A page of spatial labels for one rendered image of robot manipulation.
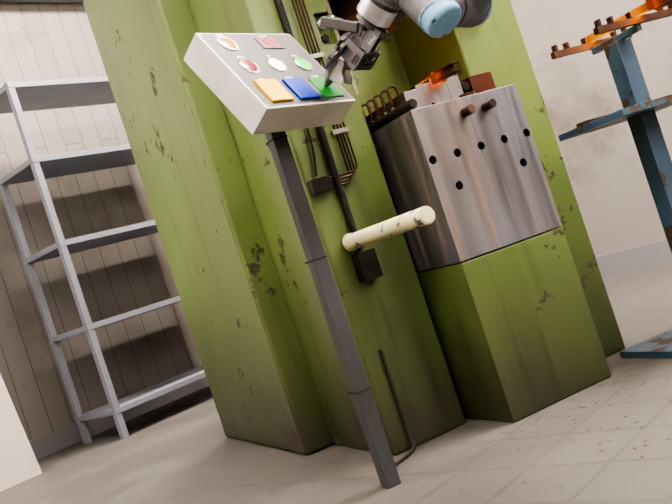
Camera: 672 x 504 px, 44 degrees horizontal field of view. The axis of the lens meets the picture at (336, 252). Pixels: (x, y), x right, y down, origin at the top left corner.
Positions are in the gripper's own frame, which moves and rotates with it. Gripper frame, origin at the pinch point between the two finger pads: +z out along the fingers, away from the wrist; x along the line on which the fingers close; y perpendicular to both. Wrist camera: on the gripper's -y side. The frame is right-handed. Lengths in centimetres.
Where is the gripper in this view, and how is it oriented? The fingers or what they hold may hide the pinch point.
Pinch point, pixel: (326, 80)
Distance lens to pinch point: 211.6
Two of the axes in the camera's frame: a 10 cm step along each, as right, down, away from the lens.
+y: 6.3, 7.0, -3.2
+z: -4.8, 6.8, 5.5
